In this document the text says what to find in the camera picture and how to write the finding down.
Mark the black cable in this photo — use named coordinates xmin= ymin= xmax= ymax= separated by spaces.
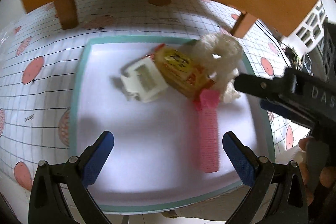
xmin=256 ymin=19 xmax=293 ymax=67

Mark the person's right hand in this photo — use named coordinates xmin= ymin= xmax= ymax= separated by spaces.
xmin=298 ymin=137 xmax=335 ymax=206

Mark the yellow snack packet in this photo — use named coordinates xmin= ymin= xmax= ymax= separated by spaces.
xmin=149 ymin=44 xmax=215 ymax=99

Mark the cream lace cloth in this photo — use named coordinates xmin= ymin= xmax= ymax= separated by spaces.
xmin=179 ymin=33 xmax=243 ymax=103

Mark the white teal-rimmed tray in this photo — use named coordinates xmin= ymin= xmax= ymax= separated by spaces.
xmin=68 ymin=35 xmax=276 ymax=213

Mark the smartphone on stand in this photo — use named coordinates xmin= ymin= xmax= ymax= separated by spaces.
xmin=302 ymin=53 xmax=313 ymax=76

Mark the fruit pattern tablecloth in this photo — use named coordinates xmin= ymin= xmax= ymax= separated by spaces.
xmin=0 ymin=0 xmax=310 ymax=214

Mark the white magazine rack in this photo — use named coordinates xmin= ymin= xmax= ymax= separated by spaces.
xmin=285 ymin=0 xmax=327 ymax=55

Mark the pink hair roller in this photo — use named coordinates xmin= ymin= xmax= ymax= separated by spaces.
xmin=194 ymin=89 xmax=220 ymax=173

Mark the clear plastic bag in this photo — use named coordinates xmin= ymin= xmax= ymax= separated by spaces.
xmin=0 ymin=22 xmax=15 ymax=61

